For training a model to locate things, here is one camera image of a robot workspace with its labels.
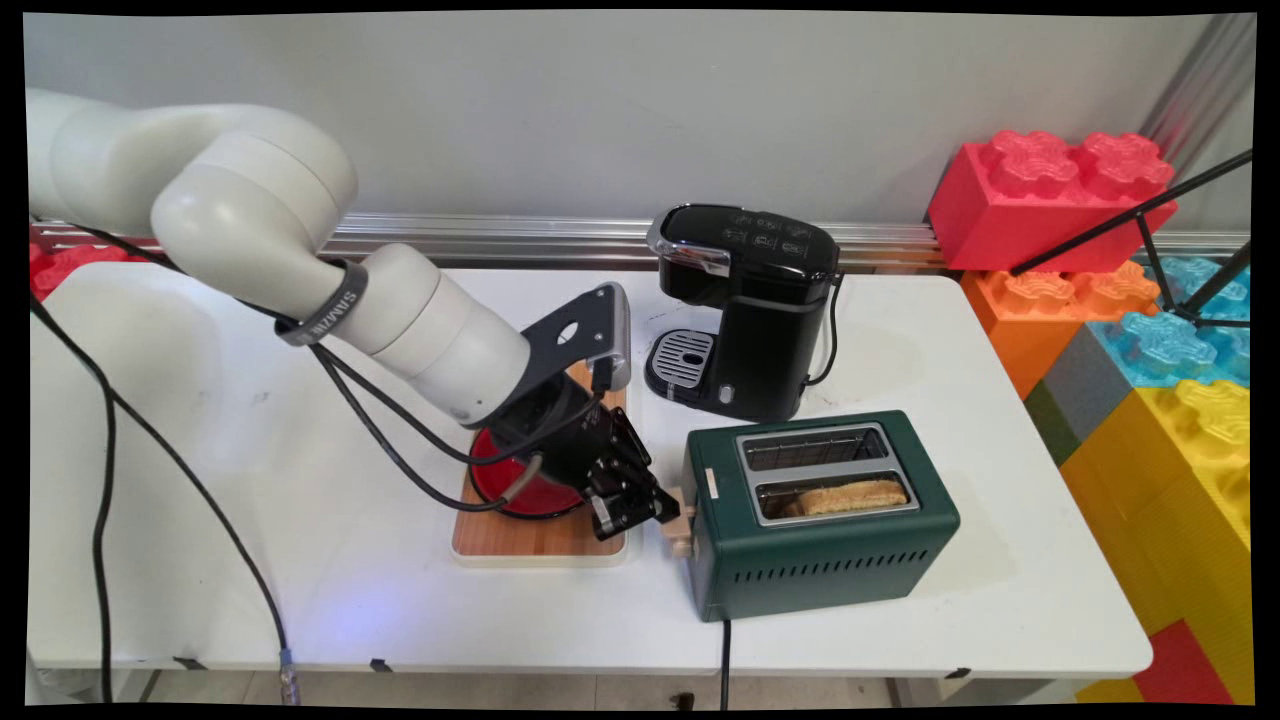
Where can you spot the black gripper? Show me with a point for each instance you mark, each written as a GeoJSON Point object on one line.
{"type": "Point", "coordinates": [575, 430]}

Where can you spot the beige toaster lever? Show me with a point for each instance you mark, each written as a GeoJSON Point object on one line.
{"type": "Point", "coordinates": [686, 515]}

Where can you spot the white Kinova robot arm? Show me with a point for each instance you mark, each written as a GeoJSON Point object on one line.
{"type": "Point", "coordinates": [250, 200]}

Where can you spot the wooden cutting board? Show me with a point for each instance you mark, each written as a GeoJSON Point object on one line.
{"type": "Point", "coordinates": [530, 540]}

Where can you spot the red bowl with black rim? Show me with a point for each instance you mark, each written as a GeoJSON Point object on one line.
{"type": "Point", "coordinates": [520, 495]}

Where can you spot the dark green two-slot toaster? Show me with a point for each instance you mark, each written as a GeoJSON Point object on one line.
{"type": "Point", "coordinates": [820, 570]}

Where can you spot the black capsule coffee machine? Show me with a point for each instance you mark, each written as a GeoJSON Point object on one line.
{"type": "Point", "coordinates": [750, 330]}

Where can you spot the toast slice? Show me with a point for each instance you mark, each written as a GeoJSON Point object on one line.
{"type": "Point", "coordinates": [850, 495]}

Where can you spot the green giant building block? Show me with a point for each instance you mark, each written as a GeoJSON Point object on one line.
{"type": "Point", "coordinates": [1050, 420]}

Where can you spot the orange giant building block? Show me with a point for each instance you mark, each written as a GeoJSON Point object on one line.
{"type": "Point", "coordinates": [1020, 320]}

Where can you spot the grey giant building block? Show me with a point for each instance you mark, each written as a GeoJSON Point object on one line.
{"type": "Point", "coordinates": [1080, 385]}

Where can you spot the large red building block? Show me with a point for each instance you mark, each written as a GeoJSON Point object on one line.
{"type": "Point", "coordinates": [1040, 210]}

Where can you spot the yellow giant building block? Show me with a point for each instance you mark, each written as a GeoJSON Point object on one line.
{"type": "Point", "coordinates": [1180, 500]}

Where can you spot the cyan giant building block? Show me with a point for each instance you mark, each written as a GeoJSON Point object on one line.
{"type": "Point", "coordinates": [1210, 290]}
{"type": "Point", "coordinates": [1170, 350]}

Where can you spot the black tripod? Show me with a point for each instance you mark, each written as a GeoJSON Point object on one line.
{"type": "Point", "coordinates": [1150, 210]}

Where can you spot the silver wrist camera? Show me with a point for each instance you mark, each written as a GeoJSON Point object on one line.
{"type": "Point", "coordinates": [620, 335]}

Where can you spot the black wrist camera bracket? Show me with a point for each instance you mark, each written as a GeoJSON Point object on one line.
{"type": "Point", "coordinates": [565, 335]}

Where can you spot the horizontal aluminium rail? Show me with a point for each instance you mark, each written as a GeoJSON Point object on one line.
{"type": "Point", "coordinates": [500, 238]}

